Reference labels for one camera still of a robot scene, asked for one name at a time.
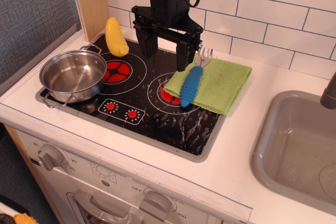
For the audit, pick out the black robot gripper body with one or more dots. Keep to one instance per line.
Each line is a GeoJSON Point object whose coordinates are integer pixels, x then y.
{"type": "Point", "coordinates": [169, 19]}

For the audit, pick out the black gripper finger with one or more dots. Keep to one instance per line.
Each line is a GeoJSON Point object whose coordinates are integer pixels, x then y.
{"type": "Point", "coordinates": [148, 42]}
{"type": "Point", "coordinates": [185, 53]}

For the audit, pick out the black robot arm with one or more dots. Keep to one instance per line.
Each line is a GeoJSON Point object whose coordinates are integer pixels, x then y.
{"type": "Point", "coordinates": [169, 20]}

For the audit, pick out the yellow toy squash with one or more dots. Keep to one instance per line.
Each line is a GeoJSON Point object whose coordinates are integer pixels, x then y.
{"type": "Point", "coordinates": [115, 40]}

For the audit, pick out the green microfiber cloth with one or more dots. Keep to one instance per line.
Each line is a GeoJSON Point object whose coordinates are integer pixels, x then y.
{"type": "Point", "coordinates": [220, 85]}

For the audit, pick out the black toy stovetop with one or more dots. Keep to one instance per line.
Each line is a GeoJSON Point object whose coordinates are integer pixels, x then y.
{"type": "Point", "coordinates": [134, 83]}

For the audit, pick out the right red stove knob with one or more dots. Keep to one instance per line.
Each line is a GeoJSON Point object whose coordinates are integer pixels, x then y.
{"type": "Point", "coordinates": [132, 114]}

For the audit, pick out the red stove knob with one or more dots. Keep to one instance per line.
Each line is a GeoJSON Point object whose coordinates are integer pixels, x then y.
{"type": "Point", "coordinates": [132, 114]}
{"type": "Point", "coordinates": [110, 106]}

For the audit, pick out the left red stove knob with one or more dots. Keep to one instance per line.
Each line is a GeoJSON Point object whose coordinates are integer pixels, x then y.
{"type": "Point", "coordinates": [110, 106]}

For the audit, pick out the stainless steel pot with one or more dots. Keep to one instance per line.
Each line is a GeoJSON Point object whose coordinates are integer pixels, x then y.
{"type": "Point", "coordinates": [73, 76]}

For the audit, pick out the grey toy sink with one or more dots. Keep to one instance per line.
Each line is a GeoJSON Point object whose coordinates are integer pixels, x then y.
{"type": "Point", "coordinates": [294, 155]}

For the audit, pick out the left grey oven knob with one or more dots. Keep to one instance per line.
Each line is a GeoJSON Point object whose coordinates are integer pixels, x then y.
{"type": "Point", "coordinates": [50, 157]}

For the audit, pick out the grey oven knob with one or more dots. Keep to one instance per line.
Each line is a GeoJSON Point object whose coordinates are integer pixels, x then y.
{"type": "Point", "coordinates": [50, 157]}
{"type": "Point", "coordinates": [156, 205]}

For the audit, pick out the grey faucet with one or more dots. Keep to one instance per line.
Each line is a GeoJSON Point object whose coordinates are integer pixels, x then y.
{"type": "Point", "coordinates": [328, 99]}

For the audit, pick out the right grey oven knob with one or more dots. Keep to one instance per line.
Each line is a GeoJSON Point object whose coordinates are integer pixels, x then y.
{"type": "Point", "coordinates": [156, 205]}

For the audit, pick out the blue handled fork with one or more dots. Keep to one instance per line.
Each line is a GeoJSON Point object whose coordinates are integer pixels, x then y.
{"type": "Point", "coordinates": [191, 83]}

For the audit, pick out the wooden side post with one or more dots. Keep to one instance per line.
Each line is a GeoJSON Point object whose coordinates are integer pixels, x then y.
{"type": "Point", "coordinates": [93, 15]}

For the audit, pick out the grey oven door handle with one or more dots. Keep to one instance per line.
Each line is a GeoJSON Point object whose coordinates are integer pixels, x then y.
{"type": "Point", "coordinates": [102, 205]}

